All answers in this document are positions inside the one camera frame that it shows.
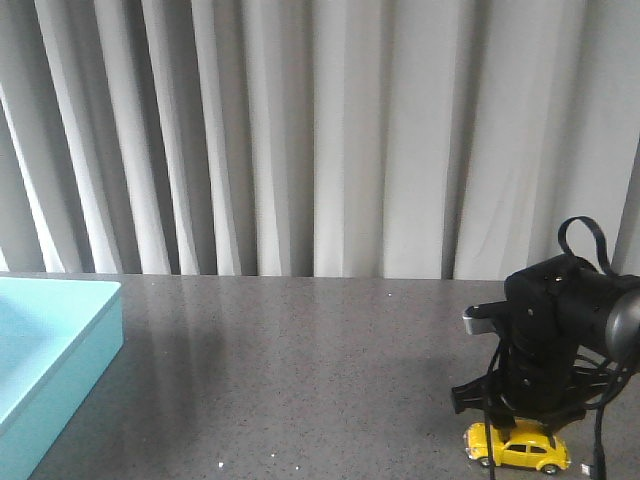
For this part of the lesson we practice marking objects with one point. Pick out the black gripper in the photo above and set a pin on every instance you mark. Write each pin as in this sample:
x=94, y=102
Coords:
x=551, y=361

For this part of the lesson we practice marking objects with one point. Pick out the yellow toy beetle car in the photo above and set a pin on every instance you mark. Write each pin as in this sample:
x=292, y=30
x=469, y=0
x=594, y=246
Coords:
x=526, y=446

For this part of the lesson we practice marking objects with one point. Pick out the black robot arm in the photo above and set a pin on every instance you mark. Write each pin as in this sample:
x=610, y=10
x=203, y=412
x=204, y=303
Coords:
x=622, y=326

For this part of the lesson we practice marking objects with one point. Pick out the light blue storage box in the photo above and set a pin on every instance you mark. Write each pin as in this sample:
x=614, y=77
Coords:
x=57, y=339

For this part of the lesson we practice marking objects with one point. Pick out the grey pleated curtain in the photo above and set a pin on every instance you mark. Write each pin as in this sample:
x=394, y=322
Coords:
x=397, y=139

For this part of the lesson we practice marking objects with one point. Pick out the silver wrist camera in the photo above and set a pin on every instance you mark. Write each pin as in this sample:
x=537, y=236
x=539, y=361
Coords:
x=485, y=318

